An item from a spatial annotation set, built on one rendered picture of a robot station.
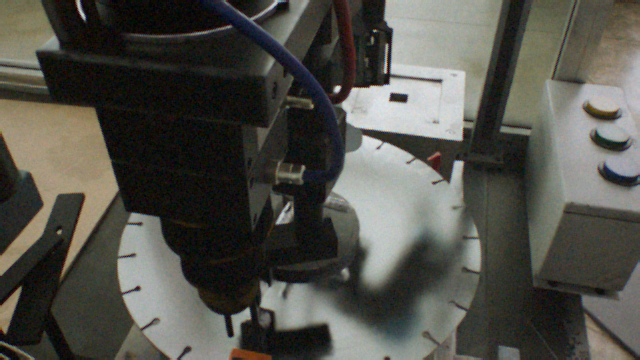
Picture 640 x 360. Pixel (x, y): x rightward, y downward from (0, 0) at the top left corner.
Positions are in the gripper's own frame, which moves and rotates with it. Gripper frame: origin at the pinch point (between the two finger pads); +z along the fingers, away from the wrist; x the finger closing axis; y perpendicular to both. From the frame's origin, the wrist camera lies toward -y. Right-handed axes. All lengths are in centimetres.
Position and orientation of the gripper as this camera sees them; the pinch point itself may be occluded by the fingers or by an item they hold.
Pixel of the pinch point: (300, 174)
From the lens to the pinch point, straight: 53.6
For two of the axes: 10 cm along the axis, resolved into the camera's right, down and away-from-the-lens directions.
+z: -0.4, 9.9, 1.5
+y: 9.0, 1.0, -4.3
